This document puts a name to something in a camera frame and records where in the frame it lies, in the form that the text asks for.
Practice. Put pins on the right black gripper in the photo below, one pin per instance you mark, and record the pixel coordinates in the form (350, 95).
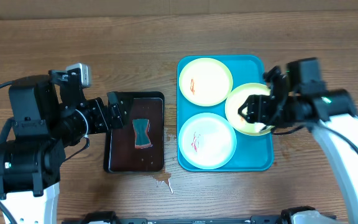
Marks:
(274, 104)

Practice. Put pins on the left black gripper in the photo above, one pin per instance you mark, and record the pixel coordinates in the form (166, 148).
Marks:
(119, 118)

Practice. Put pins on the teal orange sponge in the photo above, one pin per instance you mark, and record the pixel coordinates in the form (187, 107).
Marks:
(141, 131)

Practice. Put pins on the yellow plate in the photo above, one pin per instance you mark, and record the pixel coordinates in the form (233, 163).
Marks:
(235, 99)
(205, 81)

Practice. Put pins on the light blue plate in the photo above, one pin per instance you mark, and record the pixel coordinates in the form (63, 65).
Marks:
(207, 141)

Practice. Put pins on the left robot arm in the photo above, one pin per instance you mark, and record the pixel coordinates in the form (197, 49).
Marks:
(50, 113)

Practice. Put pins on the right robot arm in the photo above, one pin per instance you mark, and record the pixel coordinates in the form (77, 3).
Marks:
(299, 96)

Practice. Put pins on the teal plastic tray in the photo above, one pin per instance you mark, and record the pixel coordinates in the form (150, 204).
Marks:
(253, 153)

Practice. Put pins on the black rectangular tray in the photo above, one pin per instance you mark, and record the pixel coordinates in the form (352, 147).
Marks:
(120, 154)

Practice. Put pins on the yellow plate top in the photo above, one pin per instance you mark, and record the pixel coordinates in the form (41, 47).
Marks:
(205, 81)

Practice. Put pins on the black base frame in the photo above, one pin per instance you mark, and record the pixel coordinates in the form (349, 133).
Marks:
(303, 214)

